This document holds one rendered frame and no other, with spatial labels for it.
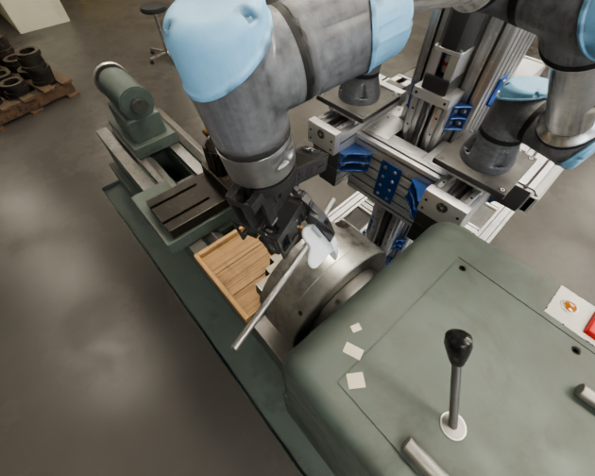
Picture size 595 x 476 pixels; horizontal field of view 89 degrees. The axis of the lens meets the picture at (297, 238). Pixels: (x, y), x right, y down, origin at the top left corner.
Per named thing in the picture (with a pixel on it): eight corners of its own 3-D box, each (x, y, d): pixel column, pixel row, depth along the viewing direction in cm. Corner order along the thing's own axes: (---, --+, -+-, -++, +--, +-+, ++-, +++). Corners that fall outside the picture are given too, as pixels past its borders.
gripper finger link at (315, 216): (314, 243, 46) (277, 204, 42) (320, 233, 47) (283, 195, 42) (337, 244, 42) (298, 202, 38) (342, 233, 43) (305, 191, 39)
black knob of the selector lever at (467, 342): (470, 354, 40) (488, 344, 36) (456, 372, 38) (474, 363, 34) (443, 331, 41) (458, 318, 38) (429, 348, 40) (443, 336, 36)
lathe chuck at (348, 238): (371, 274, 92) (382, 218, 65) (294, 348, 85) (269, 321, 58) (349, 255, 96) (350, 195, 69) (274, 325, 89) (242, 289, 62)
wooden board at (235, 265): (331, 258, 106) (332, 252, 103) (246, 325, 92) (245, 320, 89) (277, 210, 119) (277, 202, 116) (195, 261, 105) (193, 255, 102)
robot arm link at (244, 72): (297, -4, 19) (169, 53, 17) (314, 135, 28) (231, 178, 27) (246, -42, 22) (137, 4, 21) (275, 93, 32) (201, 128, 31)
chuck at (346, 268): (380, 282, 91) (395, 229, 63) (302, 359, 83) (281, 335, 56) (371, 274, 92) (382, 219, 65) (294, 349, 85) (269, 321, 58)
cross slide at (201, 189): (273, 180, 120) (272, 172, 117) (174, 239, 104) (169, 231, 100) (246, 158, 128) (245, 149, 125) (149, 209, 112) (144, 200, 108)
